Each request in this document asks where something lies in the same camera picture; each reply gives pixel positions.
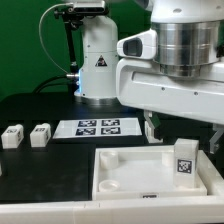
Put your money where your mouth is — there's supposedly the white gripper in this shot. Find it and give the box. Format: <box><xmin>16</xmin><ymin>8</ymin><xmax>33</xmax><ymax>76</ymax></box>
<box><xmin>116</xmin><ymin>58</ymin><xmax>224</xmax><ymax>140</ymax></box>

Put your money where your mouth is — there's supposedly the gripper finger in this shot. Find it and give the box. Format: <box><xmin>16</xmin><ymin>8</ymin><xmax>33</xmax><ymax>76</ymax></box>
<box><xmin>209</xmin><ymin>124</ymin><xmax>224</xmax><ymax>154</ymax></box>

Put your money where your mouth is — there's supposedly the white square tabletop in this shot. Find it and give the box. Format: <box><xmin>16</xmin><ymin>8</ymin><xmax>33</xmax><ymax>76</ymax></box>
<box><xmin>92</xmin><ymin>146</ymin><xmax>207</xmax><ymax>200</ymax></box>

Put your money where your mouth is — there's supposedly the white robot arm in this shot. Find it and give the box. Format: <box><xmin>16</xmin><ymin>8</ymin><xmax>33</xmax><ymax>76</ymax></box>
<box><xmin>116</xmin><ymin>0</ymin><xmax>224</xmax><ymax>153</ymax></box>

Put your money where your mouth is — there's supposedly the white sheet with fiducial markers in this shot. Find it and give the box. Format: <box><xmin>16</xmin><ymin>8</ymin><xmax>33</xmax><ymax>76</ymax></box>
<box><xmin>53</xmin><ymin>118</ymin><xmax>142</xmax><ymax>139</ymax></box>

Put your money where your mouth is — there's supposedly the white L-shaped obstacle fence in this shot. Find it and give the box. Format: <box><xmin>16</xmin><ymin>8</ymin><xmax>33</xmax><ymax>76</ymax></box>
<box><xmin>0</xmin><ymin>153</ymin><xmax>224</xmax><ymax>224</ymax></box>

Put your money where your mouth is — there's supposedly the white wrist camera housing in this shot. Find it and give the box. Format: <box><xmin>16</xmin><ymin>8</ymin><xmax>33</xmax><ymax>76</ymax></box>
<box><xmin>117</xmin><ymin>29</ymin><xmax>157</xmax><ymax>60</ymax></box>

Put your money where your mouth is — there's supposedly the black cable at base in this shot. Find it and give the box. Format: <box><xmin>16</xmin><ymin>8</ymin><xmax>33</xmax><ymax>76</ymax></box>
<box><xmin>31</xmin><ymin>75</ymin><xmax>75</xmax><ymax>94</ymax></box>

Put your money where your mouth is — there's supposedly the grey camera on stand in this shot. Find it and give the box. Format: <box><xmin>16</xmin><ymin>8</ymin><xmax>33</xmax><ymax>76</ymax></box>
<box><xmin>72</xmin><ymin>0</ymin><xmax>106</xmax><ymax>14</ymax></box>

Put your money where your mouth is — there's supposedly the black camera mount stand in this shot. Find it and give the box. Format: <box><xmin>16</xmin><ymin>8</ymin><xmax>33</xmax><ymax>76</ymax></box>
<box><xmin>54</xmin><ymin>7</ymin><xmax>83</xmax><ymax>93</ymax></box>

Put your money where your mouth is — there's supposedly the grey cable loop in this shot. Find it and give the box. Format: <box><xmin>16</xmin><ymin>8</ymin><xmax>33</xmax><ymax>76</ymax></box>
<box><xmin>38</xmin><ymin>3</ymin><xmax>73</xmax><ymax>75</ymax></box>

